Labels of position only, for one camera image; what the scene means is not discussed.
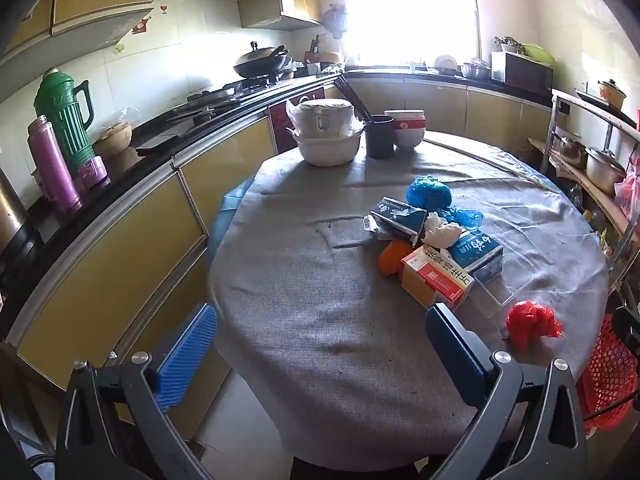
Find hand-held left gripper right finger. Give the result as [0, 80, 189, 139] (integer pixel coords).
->
[425, 302, 588, 480]

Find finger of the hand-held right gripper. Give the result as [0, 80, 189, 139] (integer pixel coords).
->
[612, 305, 640, 361]

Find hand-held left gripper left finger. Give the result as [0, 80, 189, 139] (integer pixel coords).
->
[55, 302, 218, 480]

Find red plastic basket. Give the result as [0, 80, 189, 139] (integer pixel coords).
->
[577, 312, 638, 431]

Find torn blue carton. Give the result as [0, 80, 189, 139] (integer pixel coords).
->
[447, 230, 505, 281]

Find white blue box with barcode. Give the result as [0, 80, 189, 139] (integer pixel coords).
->
[367, 196, 428, 246]

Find blue plastic bag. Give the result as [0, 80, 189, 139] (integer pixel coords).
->
[406, 174, 485, 228]

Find orange white medicine box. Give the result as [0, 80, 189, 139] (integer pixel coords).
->
[400, 246, 476, 310]

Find clear plastic tray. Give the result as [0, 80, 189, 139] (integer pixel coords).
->
[470, 265, 531, 316]

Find red plastic bag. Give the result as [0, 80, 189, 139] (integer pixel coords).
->
[506, 301, 563, 353]

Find orange wrapper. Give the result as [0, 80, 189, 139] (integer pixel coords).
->
[377, 240, 413, 276]

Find crumpled white tissue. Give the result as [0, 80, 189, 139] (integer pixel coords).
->
[424, 212, 462, 248]

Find pink plastic bag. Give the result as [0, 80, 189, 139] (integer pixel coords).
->
[614, 157, 640, 221]

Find grey tablecloth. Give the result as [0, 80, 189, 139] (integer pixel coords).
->
[207, 130, 608, 461]

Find large steel pot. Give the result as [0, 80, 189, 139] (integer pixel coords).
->
[585, 146, 628, 195]

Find small steel pot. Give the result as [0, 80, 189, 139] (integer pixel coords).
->
[559, 135, 588, 168]

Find purple cup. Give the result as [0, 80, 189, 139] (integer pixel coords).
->
[77, 156, 112, 190]

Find metal kitchen rack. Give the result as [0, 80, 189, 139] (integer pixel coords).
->
[530, 87, 640, 311]

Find stacked white red bowls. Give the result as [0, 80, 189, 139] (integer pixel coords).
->
[384, 109, 427, 151]

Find black cup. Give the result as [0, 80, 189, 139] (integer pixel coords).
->
[364, 115, 396, 160]

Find metal electric kettle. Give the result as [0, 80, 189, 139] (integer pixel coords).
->
[0, 165, 38, 261]

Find brown bowl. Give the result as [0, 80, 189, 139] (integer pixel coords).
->
[92, 122, 133, 156]

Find purple thermos flask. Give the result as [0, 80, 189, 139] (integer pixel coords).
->
[27, 116, 83, 213]

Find yellow enamel pot with lid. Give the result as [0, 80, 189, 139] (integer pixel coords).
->
[598, 79, 627, 111]

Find dark red appliance door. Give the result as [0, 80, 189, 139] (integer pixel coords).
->
[267, 87, 326, 156]

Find gas stove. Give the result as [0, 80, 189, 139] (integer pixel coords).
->
[172, 77, 281, 116]

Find green thermos jug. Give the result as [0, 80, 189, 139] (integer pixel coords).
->
[34, 69, 95, 168]

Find plastic wrapped white pot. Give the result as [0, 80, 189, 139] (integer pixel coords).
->
[286, 99, 363, 138]

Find dark chopsticks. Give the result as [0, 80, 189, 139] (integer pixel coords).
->
[334, 76, 373, 122]

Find black microwave oven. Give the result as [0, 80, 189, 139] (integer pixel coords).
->
[491, 51, 555, 95]

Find steel mixing bowls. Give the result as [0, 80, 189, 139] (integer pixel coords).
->
[460, 59, 492, 80]

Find green plastic basin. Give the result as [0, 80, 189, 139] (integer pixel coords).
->
[522, 44, 556, 66]

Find black wok with lid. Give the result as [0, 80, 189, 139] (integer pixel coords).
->
[232, 41, 291, 78]

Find bright window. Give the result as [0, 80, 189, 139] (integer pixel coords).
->
[345, 0, 481, 68]

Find small wall fan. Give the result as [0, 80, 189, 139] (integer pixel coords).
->
[322, 5, 349, 40]

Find small yellow wall cabinet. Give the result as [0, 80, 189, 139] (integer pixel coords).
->
[236, 0, 322, 30]

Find large yellow wall cabinet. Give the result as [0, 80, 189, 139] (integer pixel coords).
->
[0, 0, 155, 63]

